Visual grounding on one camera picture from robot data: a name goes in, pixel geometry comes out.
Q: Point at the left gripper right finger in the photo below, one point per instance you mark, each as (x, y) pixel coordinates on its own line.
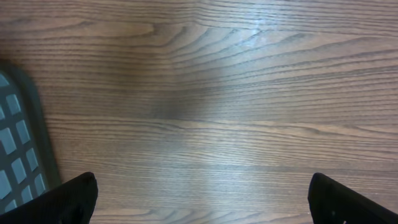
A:
(331, 202)

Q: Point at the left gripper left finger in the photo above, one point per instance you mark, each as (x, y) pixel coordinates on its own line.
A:
(71, 203)

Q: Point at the grey plastic shopping basket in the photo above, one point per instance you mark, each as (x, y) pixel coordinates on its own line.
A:
(28, 165)

